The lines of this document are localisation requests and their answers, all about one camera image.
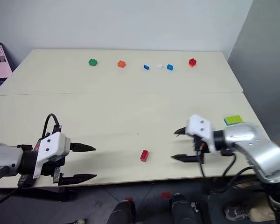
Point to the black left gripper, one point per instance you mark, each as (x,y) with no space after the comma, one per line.
(56,164)

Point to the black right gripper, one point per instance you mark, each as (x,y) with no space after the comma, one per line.
(200,147)

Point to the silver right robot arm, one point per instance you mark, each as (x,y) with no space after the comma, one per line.
(254,142)

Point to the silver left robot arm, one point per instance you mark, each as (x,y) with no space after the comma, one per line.
(4,158)

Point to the red toy brick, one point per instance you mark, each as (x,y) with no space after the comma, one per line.
(144,156)

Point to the lime green flat brick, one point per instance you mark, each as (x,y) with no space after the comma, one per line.
(233,120)

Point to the dark rounded shape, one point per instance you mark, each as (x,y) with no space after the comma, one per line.
(122,213)
(184,210)

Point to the square blue toy brick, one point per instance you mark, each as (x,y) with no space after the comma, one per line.
(170,67)

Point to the white toy brick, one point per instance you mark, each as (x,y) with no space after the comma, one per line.
(159,66)

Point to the red brick on orange brick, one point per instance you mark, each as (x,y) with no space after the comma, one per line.
(192,62)

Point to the long blue toy brick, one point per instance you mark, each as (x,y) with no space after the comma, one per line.
(147,67)

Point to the grey sneaker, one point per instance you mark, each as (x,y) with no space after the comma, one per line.
(236,212)

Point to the orange toy brick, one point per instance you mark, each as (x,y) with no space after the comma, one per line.
(121,64)

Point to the green toy brick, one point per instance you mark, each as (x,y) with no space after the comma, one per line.
(93,62)

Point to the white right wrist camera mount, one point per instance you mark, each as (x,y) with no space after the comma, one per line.
(200,127)

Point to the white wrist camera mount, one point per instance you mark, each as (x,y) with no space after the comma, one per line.
(200,127)
(50,145)

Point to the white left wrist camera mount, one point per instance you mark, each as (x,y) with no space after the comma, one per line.
(50,145)

